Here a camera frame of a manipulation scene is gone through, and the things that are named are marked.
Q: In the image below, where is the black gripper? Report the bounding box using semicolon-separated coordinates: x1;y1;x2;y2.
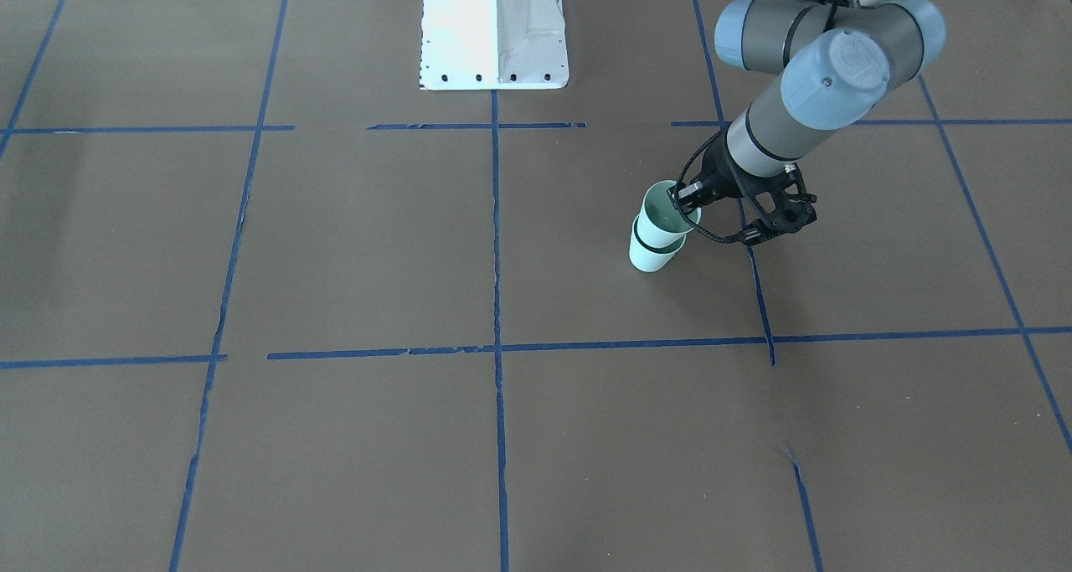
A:
667;141;745;213

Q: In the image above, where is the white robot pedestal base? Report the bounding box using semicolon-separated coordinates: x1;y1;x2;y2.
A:
419;0;570;91

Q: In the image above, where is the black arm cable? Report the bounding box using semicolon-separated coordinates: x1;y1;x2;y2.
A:
675;132;755;246

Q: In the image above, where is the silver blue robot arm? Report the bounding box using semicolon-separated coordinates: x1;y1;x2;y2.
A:
675;0;946;210

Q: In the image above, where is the mint green cup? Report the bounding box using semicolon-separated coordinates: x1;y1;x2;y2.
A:
636;180;701;249
628;216;687;273

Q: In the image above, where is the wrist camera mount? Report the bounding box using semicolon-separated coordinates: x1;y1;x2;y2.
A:
734;162;817;246

